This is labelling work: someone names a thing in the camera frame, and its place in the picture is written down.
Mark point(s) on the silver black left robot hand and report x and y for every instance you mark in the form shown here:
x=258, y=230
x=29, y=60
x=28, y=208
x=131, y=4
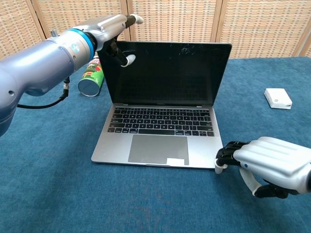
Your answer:
x=107, y=29

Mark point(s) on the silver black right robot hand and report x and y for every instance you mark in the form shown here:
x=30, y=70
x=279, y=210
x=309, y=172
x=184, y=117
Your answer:
x=272, y=157

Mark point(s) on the silver laptop computer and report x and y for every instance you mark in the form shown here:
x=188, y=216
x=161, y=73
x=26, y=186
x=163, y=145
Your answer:
x=158, y=77

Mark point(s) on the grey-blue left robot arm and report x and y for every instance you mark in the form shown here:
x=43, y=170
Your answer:
x=36, y=68

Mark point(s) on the green Pringles chip can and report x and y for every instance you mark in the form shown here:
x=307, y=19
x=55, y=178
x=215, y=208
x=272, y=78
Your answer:
x=91, y=86

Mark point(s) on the pink and white card box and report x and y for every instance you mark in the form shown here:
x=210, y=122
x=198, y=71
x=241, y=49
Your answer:
x=278, y=97

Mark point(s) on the teal table cloth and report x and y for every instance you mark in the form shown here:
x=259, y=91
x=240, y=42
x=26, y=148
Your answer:
x=60, y=182

